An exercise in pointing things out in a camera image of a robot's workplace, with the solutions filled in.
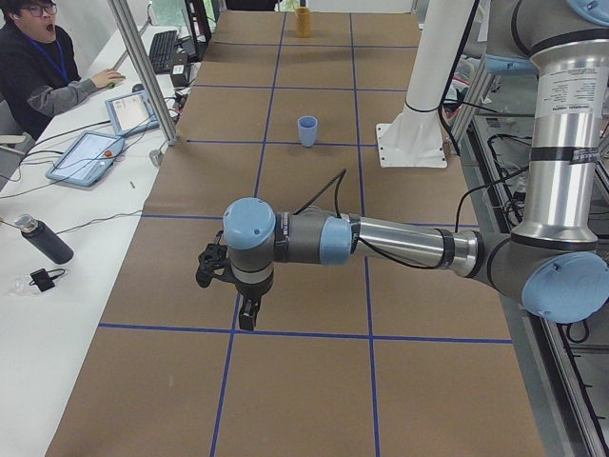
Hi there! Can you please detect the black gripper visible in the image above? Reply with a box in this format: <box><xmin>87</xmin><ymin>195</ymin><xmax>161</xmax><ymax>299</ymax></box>
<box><xmin>235</xmin><ymin>278</ymin><xmax>273</xmax><ymax>331</ymax></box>

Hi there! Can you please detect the light blue plastic cup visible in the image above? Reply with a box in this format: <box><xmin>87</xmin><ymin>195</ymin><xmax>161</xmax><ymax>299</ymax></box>
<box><xmin>297</xmin><ymin>115</ymin><xmax>319</xmax><ymax>148</ymax></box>

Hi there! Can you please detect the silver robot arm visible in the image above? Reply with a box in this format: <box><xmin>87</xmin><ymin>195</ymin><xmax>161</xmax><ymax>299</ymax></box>
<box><xmin>224</xmin><ymin>1</ymin><xmax>608</xmax><ymax>330</ymax></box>

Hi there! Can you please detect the tan wooden cup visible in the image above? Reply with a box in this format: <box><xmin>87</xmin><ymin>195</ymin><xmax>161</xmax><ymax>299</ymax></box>
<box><xmin>295</xmin><ymin>7</ymin><xmax>311</xmax><ymax>38</ymax></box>

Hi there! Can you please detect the small black adapter box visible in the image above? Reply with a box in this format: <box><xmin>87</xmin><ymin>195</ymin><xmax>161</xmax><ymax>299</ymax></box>
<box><xmin>29</xmin><ymin>268</ymin><xmax>67</xmax><ymax>292</ymax></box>

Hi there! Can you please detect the near teach pendant tablet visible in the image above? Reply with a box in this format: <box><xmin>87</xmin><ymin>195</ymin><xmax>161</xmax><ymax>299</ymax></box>
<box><xmin>46</xmin><ymin>131</ymin><xmax>125</xmax><ymax>188</ymax></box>

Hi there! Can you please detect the teach pendant tablet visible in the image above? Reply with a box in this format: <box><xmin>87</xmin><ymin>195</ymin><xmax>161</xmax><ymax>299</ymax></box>
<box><xmin>46</xmin><ymin>131</ymin><xmax>125</xmax><ymax>188</ymax></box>
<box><xmin>105</xmin><ymin>90</ymin><xmax>159</xmax><ymax>137</ymax></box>

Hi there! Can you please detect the far teach pendant tablet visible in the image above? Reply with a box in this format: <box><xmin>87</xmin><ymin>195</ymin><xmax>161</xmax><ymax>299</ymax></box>
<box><xmin>105</xmin><ymin>90</ymin><xmax>159</xmax><ymax>137</ymax></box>

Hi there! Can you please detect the black water bottle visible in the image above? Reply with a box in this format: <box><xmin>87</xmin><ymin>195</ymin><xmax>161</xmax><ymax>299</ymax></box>
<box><xmin>15</xmin><ymin>214</ymin><xmax>74</xmax><ymax>265</ymax></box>

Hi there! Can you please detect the black box with label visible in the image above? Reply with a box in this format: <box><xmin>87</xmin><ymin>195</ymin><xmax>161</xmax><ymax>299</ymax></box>
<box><xmin>170</xmin><ymin>63</ymin><xmax>190</xmax><ymax>88</ymax></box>

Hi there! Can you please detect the black keyboard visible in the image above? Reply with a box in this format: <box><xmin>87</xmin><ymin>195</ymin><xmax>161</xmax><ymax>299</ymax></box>
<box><xmin>148</xmin><ymin>30</ymin><xmax>178</xmax><ymax>74</ymax></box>

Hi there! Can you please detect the seated person in black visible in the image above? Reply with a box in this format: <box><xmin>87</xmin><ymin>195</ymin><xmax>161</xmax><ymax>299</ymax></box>
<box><xmin>1</xmin><ymin>1</ymin><xmax>124</xmax><ymax>140</ymax></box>

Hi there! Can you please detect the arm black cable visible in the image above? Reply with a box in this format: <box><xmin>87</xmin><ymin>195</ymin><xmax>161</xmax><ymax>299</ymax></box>
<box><xmin>292</xmin><ymin>169</ymin><xmax>458</xmax><ymax>270</ymax></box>

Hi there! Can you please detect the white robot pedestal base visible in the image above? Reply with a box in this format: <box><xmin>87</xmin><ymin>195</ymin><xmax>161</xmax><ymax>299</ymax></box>
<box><xmin>376</xmin><ymin>0</ymin><xmax>478</xmax><ymax>169</ymax></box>

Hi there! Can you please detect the aluminium frame post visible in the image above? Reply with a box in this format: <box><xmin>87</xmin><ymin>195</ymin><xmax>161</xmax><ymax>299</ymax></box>
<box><xmin>108</xmin><ymin>0</ymin><xmax>178</xmax><ymax>147</ymax></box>

